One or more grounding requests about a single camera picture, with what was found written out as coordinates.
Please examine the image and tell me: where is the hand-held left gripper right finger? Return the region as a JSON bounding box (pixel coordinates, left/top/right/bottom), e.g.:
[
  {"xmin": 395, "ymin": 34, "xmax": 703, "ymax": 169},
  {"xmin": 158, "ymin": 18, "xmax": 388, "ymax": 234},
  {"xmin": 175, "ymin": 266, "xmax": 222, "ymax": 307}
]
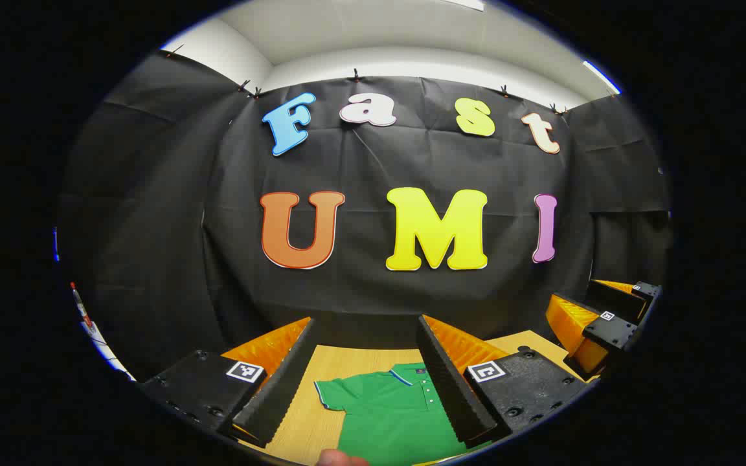
[{"xmin": 416, "ymin": 315, "xmax": 589, "ymax": 449}]

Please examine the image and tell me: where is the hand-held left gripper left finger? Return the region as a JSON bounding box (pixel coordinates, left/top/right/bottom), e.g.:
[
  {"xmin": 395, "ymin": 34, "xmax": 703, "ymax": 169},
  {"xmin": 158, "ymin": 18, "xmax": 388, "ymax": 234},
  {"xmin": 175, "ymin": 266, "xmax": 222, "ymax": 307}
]
[{"xmin": 139, "ymin": 316, "xmax": 319, "ymax": 449}]

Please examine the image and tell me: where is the green T-shirt with striped collar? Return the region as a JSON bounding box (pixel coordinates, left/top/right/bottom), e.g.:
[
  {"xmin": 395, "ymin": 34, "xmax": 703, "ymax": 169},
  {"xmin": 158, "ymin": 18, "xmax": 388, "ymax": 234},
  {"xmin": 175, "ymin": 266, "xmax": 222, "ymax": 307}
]
[{"xmin": 313, "ymin": 362, "xmax": 493, "ymax": 466}]

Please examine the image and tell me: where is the black backdrop cloth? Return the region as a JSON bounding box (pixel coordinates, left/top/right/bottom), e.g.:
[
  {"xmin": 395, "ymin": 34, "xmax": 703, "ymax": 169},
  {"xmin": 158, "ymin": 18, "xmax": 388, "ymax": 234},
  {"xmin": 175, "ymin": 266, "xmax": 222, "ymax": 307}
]
[{"xmin": 56, "ymin": 49, "xmax": 675, "ymax": 383}]

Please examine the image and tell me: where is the ceiling light panel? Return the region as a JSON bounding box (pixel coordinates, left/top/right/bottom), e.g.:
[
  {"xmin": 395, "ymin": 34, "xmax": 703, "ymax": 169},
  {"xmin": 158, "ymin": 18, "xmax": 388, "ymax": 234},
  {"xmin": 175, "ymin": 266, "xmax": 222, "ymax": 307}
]
[{"xmin": 582, "ymin": 60, "xmax": 621, "ymax": 96}]

